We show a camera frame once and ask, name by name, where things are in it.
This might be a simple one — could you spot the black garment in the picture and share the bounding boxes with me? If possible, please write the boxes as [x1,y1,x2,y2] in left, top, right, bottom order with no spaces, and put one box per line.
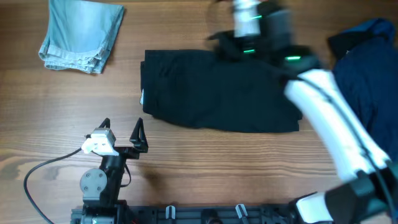
[141,32,302,133]

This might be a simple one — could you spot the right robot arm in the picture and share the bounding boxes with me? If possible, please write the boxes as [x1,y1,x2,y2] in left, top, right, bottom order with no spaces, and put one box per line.
[233,1,397,223]

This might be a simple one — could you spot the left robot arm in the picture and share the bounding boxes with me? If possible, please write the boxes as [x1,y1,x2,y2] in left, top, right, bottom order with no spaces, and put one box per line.
[70,118,149,224]

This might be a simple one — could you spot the folded light blue jeans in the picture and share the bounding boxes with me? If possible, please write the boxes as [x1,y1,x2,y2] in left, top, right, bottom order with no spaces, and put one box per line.
[39,0,125,74]

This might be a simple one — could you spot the dark blue garment pile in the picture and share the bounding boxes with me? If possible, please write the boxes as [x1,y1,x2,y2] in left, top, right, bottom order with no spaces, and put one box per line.
[328,18,397,161]

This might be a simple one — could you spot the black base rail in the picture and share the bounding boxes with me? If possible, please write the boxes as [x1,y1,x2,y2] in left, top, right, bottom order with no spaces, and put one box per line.
[70,204,293,224]

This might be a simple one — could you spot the left black cable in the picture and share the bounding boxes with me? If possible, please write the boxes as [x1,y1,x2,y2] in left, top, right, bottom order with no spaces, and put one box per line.
[23,147,83,224]

